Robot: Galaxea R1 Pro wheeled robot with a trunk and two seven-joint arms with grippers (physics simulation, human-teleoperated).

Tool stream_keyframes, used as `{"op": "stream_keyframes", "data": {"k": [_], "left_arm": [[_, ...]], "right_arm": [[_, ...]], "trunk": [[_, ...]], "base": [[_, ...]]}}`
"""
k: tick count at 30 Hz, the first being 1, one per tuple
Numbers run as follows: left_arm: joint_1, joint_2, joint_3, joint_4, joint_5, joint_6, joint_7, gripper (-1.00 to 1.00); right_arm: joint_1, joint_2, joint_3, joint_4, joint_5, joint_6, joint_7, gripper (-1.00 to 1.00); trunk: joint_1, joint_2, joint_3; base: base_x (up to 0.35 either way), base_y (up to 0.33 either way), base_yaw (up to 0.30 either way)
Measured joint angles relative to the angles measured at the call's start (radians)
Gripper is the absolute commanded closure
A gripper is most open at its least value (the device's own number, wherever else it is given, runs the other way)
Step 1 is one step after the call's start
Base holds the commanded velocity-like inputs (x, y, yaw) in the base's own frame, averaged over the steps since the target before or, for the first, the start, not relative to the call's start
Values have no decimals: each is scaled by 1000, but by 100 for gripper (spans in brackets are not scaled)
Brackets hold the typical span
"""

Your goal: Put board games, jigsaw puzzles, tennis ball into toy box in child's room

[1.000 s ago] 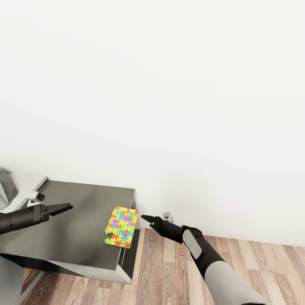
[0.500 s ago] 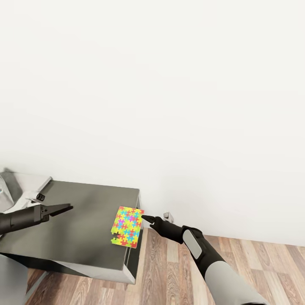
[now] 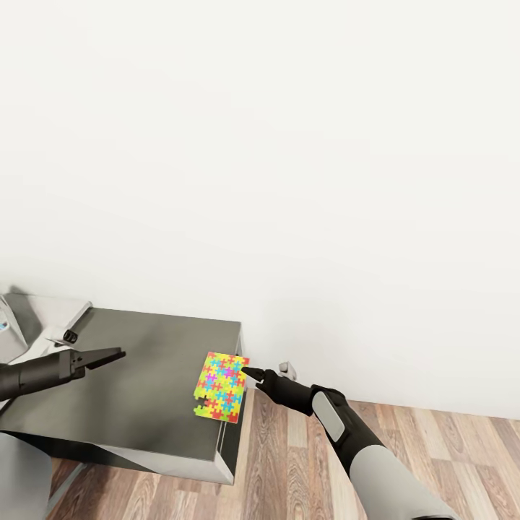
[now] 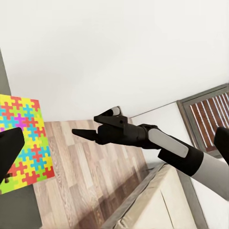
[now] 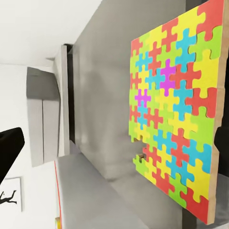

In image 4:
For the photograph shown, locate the jigsaw puzzle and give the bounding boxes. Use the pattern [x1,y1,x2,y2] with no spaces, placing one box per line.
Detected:
[0,94,55,195]

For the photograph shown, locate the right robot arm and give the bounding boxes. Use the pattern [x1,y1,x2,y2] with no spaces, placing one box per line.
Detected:
[72,106,229,201]

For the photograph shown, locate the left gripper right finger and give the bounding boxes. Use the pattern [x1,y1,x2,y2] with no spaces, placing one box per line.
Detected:
[214,126,229,165]

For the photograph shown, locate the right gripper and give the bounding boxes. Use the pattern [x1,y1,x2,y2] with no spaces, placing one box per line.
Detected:
[72,116,139,146]

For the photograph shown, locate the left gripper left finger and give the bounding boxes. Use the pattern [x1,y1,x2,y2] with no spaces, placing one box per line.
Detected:
[0,127,25,184]

